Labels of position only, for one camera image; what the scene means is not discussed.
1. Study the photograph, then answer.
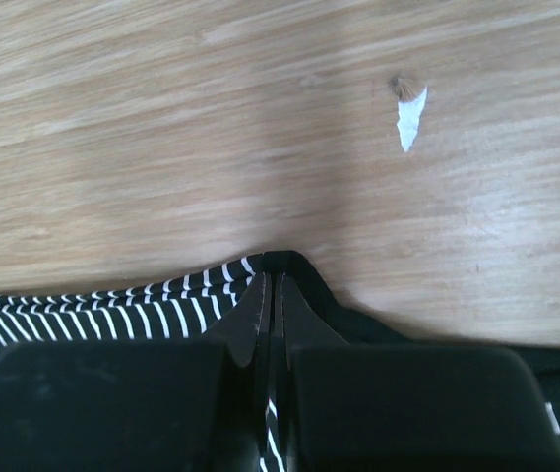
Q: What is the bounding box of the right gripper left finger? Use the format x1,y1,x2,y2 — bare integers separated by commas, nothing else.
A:
0,274,273,471

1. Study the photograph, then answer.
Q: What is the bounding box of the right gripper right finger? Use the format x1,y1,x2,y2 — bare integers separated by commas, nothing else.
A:
276,278,560,471

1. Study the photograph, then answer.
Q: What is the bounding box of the black white striped tank top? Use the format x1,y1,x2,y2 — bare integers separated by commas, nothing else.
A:
0,249,560,472

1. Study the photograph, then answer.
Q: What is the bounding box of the white paper scrap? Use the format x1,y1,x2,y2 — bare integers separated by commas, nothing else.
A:
397,88,428,152

